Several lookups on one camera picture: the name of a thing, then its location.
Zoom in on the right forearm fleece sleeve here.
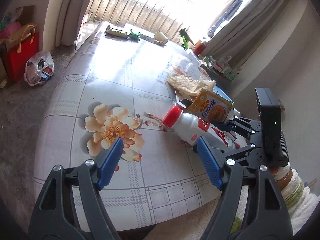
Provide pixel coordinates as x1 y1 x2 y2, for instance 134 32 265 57
268 165 319 235

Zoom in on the orange snack box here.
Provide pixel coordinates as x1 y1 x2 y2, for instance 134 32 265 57
186 88 233 122

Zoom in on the white bottle red cap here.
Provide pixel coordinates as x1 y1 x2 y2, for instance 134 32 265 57
163 106 240 151

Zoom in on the green plastic basket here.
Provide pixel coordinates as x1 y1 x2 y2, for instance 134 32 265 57
223 68 239 82

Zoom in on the dark grey cabinet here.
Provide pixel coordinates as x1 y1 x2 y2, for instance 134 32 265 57
200 64 232 83

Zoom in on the crumpled tan paper bag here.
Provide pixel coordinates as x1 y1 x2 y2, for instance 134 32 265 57
167 75 216 96

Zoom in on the grey curtain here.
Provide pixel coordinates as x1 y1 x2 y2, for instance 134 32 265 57
201 0 291 69

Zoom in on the red canister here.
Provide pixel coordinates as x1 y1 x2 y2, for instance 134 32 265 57
193 41 208 56

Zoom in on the white plastic shopping bag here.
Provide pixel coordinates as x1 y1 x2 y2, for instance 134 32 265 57
24 51 55 86

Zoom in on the white paper cup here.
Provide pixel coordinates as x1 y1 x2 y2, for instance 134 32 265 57
154 31 169 44

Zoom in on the red gift bag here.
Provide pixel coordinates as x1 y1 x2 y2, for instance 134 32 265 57
3 23 39 82

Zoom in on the green snack packet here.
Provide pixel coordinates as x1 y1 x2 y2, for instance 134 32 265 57
128 29 141 41

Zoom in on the yellow-green snack packet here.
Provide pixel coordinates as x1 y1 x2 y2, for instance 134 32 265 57
105 24 128 38

